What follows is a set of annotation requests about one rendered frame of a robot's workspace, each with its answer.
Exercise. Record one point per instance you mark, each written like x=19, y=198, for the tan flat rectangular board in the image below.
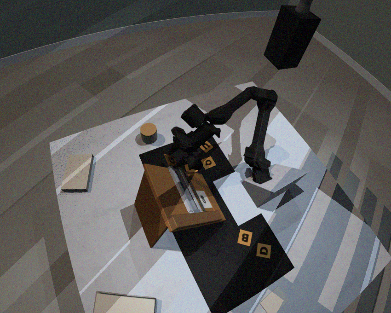
x=77, y=173

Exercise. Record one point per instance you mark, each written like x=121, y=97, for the white paper ticket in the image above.
x=204, y=200

